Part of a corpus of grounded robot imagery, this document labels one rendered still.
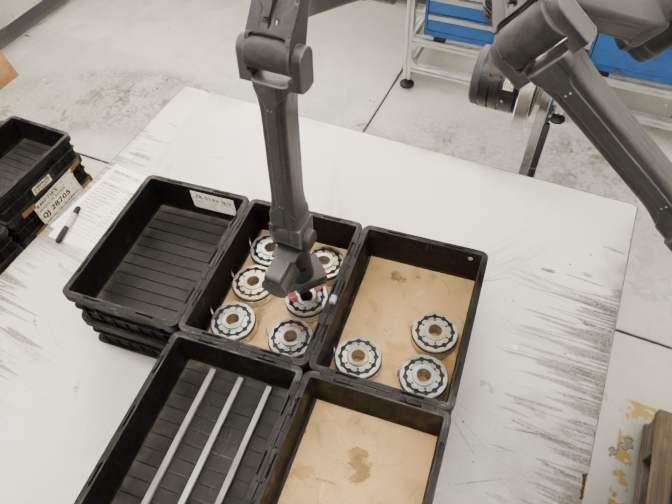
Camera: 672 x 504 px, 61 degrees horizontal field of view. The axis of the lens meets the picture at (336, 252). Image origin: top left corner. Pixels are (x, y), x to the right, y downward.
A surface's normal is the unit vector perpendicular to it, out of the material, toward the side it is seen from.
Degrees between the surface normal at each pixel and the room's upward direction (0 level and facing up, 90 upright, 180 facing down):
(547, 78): 87
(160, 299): 0
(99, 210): 0
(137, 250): 0
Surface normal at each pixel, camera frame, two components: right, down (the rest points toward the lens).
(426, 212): -0.04, -0.61
